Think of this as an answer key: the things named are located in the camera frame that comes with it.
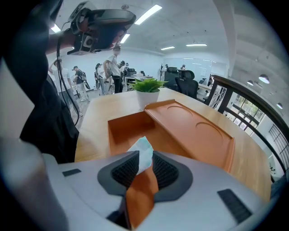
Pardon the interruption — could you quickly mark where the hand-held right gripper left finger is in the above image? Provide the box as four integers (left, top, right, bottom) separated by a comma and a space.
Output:
58, 150, 140, 219

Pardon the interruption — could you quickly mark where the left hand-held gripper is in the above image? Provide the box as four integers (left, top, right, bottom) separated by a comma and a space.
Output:
67, 1, 137, 56

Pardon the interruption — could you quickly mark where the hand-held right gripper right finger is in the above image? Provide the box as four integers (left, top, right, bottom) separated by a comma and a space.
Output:
135, 150, 270, 231

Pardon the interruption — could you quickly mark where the orange wooden tray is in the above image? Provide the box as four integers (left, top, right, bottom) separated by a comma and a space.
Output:
107, 99, 236, 229

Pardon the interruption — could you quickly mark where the person's left forearm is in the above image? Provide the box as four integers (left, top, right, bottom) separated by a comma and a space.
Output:
46, 28, 75, 55

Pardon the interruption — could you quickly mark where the person's left hand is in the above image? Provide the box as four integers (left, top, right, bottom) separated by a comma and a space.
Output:
106, 25, 127, 51

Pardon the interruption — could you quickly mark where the wooden table with white legs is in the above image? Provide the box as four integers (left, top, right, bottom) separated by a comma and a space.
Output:
74, 87, 273, 203

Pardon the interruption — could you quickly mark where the green plant in white pot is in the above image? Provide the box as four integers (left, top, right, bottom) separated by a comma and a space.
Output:
128, 78, 169, 111

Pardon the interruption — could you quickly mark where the person's black shirt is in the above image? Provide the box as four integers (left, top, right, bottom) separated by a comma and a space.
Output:
4, 0, 80, 164

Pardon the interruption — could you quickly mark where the black office chair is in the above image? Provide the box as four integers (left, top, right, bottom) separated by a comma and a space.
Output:
174, 69, 200, 100
163, 66, 179, 91

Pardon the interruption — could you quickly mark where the black metal railing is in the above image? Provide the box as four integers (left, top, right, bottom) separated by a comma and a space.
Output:
205, 74, 289, 177

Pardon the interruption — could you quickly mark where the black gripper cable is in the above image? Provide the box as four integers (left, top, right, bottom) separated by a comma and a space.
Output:
56, 21, 81, 127

